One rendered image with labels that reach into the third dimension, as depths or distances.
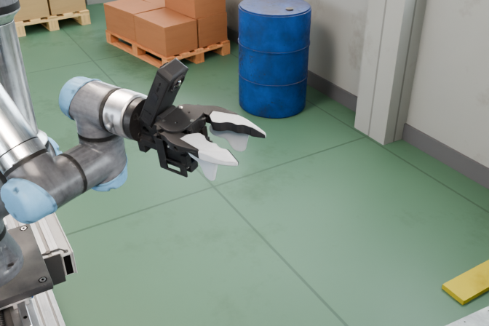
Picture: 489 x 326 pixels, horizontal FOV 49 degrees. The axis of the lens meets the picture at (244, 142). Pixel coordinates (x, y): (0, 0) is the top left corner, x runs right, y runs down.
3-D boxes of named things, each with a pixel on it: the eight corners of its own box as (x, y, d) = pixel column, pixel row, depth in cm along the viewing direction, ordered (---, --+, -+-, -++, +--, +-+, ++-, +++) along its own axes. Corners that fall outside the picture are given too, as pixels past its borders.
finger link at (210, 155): (241, 189, 74) (201, 160, 80) (238, 155, 71) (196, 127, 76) (224, 200, 73) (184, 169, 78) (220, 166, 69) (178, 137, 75)
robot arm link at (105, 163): (60, 193, 93) (49, 139, 88) (108, 165, 102) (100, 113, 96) (92, 209, 90) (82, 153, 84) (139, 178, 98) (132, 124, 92)
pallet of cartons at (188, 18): (237, 57, 506) (236, -15, 472) (146, 77, 465) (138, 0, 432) (183, 24, 596) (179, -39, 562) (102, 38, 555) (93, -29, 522)
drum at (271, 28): (320, 109, 411) (328, 7, 372) (262, 125, 388) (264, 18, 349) (279, 84, 452) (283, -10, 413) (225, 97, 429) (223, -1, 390)
